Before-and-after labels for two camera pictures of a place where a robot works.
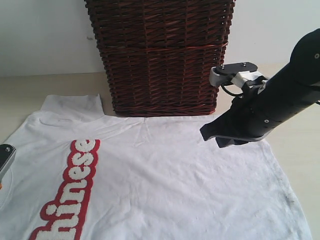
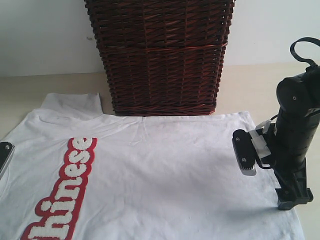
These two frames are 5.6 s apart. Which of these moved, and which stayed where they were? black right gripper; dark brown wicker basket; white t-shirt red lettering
Moved: black right gripper
Stayed: white t-shirt red lettering; dark brown wicker basket
